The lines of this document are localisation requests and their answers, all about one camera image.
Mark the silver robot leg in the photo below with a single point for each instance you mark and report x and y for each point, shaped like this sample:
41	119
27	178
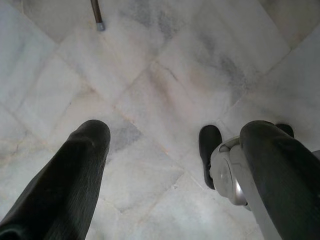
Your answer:
231	172

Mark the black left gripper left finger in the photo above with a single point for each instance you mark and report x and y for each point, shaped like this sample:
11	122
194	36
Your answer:
57	185

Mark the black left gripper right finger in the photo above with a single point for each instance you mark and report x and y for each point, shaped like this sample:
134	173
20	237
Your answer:
282	180

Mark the black robot foot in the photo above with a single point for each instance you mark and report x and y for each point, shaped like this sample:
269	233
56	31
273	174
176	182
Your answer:
208	152

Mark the brown chair leg grey cap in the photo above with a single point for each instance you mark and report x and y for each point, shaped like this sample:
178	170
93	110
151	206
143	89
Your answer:
98	13

